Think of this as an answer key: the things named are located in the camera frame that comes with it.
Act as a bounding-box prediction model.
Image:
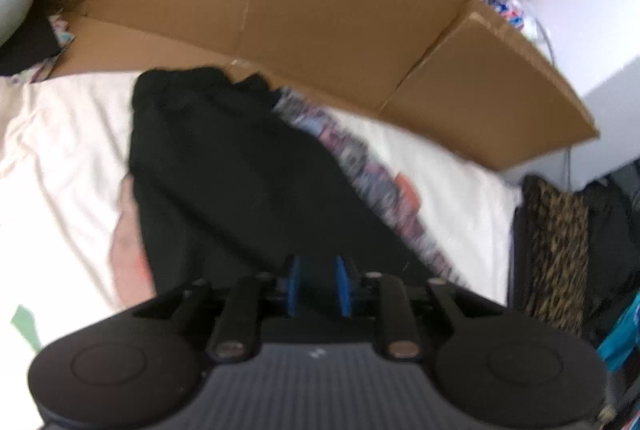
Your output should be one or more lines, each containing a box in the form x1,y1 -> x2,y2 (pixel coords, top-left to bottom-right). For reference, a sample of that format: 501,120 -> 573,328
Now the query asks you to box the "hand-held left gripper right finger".
334,256 -> 506,358

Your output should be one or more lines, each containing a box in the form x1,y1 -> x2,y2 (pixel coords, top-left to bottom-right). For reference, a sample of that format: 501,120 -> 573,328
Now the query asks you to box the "teal bag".
597,290 -> 640,371

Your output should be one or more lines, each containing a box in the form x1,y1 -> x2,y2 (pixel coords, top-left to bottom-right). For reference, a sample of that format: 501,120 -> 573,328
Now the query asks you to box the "cream bear printed blanket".
0,70 -> 521,430

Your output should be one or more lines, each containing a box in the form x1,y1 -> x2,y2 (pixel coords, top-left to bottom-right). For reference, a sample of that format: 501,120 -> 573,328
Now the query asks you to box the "leopard print cloth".
520,175 -> 591,336

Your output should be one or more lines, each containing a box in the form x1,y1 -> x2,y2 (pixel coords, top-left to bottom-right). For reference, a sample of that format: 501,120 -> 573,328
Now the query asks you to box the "low brown cardboard sheet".
15,0 -> 601,173

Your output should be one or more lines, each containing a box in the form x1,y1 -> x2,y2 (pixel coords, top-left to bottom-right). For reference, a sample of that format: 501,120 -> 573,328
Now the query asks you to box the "black flat cloth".
0,15 -> 63,78

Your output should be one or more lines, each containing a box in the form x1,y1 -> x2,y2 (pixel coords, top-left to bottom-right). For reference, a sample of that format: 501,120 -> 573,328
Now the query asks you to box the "grey neck pillow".
0,0 -> 40,48

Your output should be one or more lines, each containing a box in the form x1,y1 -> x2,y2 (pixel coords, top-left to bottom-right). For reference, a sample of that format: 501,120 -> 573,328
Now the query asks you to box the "black knit garment patterned lining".
127,66 -> 471,306

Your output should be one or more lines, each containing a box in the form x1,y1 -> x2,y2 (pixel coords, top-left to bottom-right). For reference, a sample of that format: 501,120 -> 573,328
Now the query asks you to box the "black bag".
580,170 -> 640,336

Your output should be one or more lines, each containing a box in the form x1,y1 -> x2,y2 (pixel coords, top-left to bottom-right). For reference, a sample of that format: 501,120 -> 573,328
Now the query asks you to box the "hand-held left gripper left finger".
135,256 -> 303,358

